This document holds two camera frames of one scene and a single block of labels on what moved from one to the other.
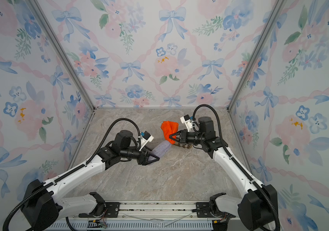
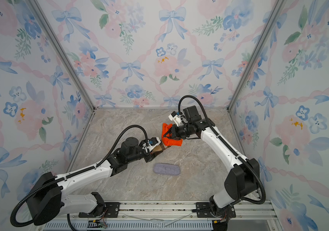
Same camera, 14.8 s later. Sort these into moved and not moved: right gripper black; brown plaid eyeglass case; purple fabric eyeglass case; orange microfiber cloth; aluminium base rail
Moved: brown plaid eyeglass case; right gripper black; purple fabric eyeglass case
Not moved: aluminium base rail; orange microfiber cloth
